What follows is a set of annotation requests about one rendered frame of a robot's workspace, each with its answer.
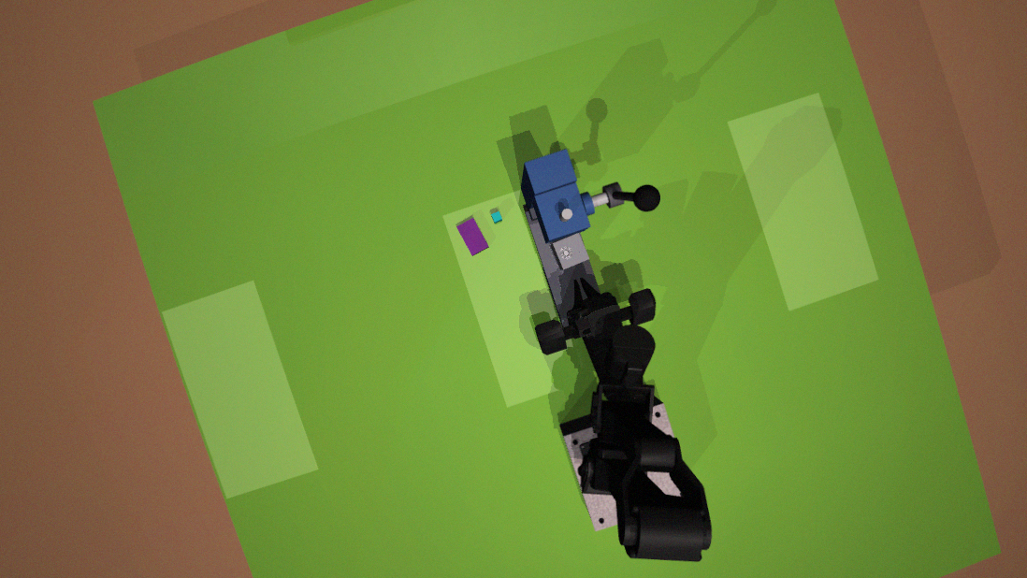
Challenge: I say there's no purple rectangular block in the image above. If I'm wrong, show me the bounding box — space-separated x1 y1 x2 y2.
456 218 489 256

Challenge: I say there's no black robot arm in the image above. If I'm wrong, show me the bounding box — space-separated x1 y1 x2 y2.
571 292 712 562

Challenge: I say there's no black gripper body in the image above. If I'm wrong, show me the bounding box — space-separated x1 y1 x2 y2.
535 288 656 368

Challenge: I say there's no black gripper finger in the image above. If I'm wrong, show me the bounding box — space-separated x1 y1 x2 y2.
580 278 600 298
567 280 583 322

